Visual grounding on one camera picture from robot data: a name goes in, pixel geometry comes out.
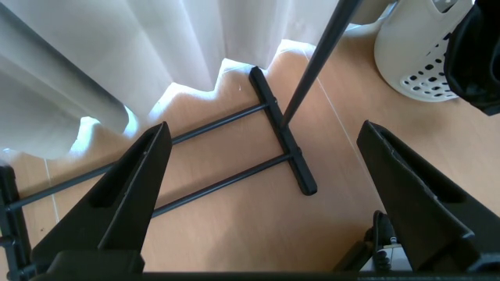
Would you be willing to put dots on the black garment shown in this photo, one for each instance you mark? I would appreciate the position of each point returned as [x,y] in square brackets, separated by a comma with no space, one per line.
[474,62]

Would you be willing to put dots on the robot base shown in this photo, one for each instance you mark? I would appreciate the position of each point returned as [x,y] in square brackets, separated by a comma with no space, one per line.
[394,253]

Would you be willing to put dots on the white laundry basket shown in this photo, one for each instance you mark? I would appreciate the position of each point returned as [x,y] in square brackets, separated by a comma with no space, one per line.
[410,47]

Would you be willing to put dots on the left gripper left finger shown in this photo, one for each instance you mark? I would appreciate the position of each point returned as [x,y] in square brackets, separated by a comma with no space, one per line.
[125,230]

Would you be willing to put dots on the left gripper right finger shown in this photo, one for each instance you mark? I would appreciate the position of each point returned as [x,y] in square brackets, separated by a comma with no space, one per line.
[429,230]

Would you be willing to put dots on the black clothes rack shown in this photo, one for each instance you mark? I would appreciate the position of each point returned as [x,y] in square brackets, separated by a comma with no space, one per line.
[287,134]

